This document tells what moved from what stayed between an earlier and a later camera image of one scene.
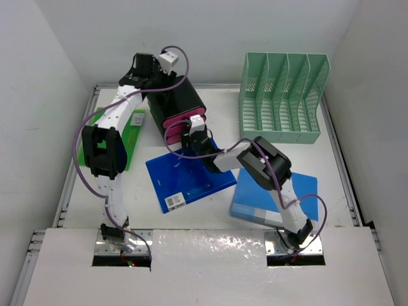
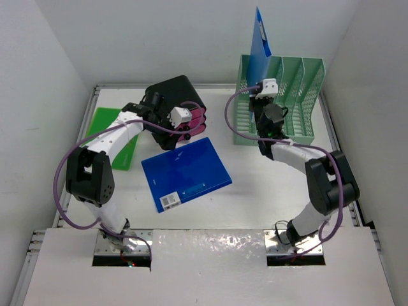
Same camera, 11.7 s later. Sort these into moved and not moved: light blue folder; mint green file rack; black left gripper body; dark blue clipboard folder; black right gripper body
Moved: black left gripper body; light blue folder; black right gripper body
Not moved: mint green file rack; dark blue clipboard folder
